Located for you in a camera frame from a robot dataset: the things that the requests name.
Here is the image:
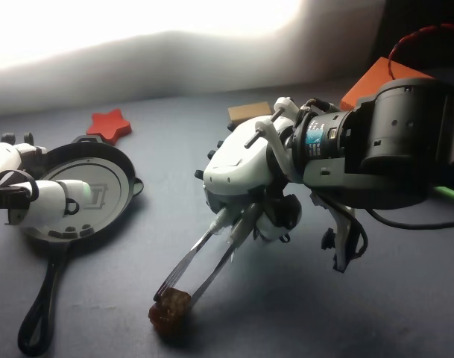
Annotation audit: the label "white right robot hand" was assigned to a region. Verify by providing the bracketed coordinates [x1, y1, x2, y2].
[194, 115, 303, 243]

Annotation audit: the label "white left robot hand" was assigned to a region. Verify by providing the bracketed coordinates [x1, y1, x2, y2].
[0, 132, 92, 228]

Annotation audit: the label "metal tongs with taped handles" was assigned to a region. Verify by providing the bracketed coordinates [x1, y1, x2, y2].
[153, 203, 265, 305]

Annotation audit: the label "brown toy meat chunk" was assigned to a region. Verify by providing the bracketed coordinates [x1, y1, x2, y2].
[148, 287, 192, 339]

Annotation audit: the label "black cast iron pan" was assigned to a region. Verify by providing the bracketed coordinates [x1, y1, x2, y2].
[16, 134, 145, 357]

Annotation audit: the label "plain wooden block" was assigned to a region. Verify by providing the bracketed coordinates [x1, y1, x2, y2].
[227, 101, 272, 124]

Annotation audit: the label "red star block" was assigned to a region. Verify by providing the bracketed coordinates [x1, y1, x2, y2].
[85, 108, 133, 146]

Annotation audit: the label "white cloth backdrop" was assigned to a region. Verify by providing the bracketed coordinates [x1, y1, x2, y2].
[0, 0, 384, 119]

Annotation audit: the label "orange box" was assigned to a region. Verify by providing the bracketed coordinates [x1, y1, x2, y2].
[340, 56, 436, 113]

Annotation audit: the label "grey table cloth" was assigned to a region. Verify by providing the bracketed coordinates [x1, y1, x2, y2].
[0, 87, 454, 358]

